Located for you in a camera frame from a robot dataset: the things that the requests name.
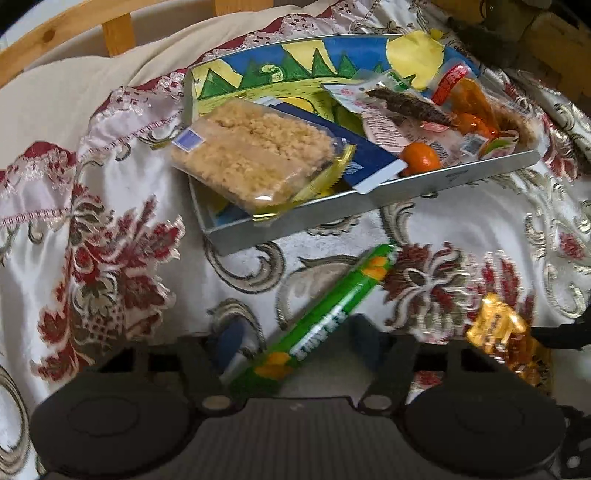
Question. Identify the wooden bed frame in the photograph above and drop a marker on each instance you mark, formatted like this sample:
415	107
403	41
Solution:
124	25

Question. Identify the white green snack packet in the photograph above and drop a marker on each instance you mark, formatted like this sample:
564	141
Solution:
377	121

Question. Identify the dark dried snack packet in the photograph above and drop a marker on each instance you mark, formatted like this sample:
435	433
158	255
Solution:
410	105

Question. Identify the grey tray with drawing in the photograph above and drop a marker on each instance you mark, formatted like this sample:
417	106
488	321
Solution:
293	72

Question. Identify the green candy tube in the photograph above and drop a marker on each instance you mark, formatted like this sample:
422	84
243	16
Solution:
264	376

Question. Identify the rice crisp cake pack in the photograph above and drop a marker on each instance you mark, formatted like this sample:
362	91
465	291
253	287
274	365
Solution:
262	160

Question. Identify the floral satin bed cover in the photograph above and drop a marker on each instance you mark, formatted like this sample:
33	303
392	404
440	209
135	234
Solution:
100	244

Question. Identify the gold candy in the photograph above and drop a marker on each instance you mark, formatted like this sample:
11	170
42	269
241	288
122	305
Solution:
505	335

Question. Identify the blue white packet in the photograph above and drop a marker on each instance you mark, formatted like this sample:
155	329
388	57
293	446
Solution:
371	164

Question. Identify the pink white snack packet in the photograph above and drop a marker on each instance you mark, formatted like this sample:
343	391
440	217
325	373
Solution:
455	148

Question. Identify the orange snack pouch red label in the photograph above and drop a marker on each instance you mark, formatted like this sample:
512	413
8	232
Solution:
456	89

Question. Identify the cream blanket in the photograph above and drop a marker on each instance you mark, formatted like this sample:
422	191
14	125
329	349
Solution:
53	100

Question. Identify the small orange tangerine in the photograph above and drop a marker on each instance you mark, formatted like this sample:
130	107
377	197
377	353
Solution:
420	158

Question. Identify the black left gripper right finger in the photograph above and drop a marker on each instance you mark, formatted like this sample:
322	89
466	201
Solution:
456	406

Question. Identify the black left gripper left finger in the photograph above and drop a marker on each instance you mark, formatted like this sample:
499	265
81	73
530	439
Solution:
137	408

